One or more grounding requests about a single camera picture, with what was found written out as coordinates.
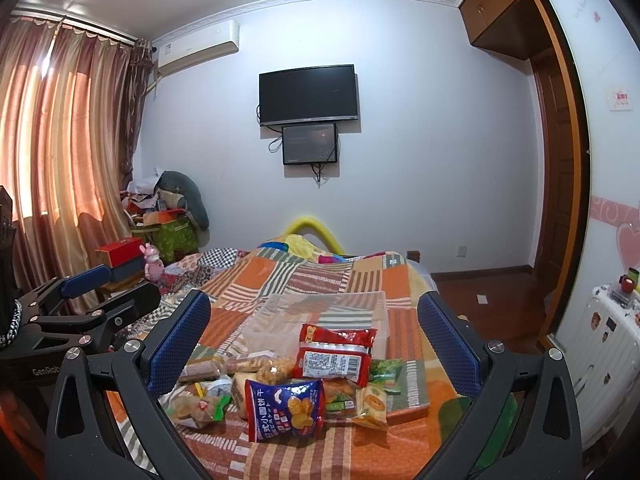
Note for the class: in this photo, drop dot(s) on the clear bag fried snacks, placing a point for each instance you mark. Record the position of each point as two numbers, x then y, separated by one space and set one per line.
275 371

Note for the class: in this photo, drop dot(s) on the wooden door frame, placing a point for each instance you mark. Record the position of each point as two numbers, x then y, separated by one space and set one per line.
566 172

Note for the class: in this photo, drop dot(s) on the red gift box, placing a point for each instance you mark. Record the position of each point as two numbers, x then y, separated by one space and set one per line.
120 252

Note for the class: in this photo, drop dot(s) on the pink orange curtain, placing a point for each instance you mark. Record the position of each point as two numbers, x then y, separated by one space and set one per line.
71 103

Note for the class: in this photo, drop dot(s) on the wooden wardrobe cabinet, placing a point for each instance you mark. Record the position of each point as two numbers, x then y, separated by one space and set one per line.
509 27

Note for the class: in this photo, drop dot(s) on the yellow fries snack bag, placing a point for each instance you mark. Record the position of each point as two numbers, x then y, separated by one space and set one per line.
218 387

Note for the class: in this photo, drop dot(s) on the beige wrapped cake block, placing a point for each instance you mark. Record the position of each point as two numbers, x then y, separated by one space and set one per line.
238 390

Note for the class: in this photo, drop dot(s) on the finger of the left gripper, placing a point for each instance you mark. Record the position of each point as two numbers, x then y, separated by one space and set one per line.
52 294
97 327

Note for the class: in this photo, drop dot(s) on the pink plush toy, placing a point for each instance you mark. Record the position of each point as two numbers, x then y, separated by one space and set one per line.
153 264

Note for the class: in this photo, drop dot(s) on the red snack bag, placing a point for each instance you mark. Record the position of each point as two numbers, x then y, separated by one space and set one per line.
333 354

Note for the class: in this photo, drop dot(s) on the small black wall monitor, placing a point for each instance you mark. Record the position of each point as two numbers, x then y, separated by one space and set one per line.
311 144

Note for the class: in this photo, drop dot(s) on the long purple biscuit pack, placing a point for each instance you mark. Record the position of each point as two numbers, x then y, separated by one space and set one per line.
202 370

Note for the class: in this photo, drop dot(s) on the wall mounted black television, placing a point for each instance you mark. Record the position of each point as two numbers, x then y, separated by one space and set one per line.
308 94

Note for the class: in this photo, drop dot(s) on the small bread snack pack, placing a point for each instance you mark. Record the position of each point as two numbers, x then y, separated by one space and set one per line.
197 412

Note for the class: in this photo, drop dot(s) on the yellow plush pillow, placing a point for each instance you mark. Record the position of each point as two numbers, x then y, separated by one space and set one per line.
310 239

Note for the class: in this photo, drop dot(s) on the patchwork orange bed blanket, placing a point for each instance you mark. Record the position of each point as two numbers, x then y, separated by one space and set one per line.
419 418

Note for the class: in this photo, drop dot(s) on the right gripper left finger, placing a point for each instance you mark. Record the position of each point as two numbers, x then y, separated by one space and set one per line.
83 440

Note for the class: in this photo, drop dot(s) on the white suitcase with stickers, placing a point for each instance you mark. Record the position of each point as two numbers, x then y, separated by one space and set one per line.
603 360

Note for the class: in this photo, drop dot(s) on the green snack packet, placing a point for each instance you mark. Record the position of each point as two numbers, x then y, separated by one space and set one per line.
386 373

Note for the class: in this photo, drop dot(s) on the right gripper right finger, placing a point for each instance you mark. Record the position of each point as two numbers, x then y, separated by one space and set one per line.
521 421

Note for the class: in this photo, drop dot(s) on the grey cushion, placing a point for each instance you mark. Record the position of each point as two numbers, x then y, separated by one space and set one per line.
179 191

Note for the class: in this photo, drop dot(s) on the clear plastic storage bin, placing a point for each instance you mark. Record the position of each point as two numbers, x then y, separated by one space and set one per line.
276 324

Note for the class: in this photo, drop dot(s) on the blue chips snack bag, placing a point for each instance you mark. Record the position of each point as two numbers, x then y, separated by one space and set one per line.
277 410

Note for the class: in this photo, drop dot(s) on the green patterned bag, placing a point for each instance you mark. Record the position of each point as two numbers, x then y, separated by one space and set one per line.
174 240

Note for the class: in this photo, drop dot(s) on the white air conditioner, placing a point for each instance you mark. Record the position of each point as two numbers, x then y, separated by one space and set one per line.
203 45

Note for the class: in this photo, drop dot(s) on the orange ring snack packet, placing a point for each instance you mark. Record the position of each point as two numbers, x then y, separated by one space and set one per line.
371 407

